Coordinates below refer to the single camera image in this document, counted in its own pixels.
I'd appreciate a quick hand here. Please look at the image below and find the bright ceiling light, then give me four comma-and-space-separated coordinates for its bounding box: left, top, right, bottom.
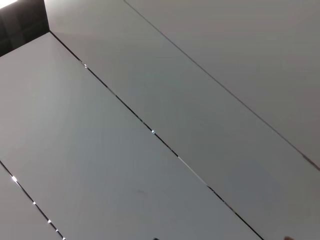
0, 0, 20, 10

